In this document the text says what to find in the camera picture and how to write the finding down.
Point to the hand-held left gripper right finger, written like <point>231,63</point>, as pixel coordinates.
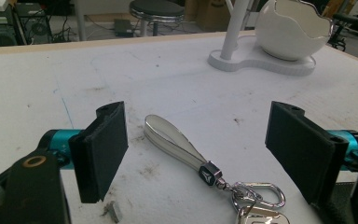
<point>304,146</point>

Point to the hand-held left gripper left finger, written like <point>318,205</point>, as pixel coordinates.
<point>101,152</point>

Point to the white eggshell-shaped holder stand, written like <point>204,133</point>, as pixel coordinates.
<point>287,37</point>

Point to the black office chair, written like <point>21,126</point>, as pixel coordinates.
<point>343,26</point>

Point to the grey floor box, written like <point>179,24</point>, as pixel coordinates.
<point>123,27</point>

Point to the white table leg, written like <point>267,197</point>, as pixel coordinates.
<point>80,20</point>

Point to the black round stool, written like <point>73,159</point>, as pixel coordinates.
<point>156,14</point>

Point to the cardboard box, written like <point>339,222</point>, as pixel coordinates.
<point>209,14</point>

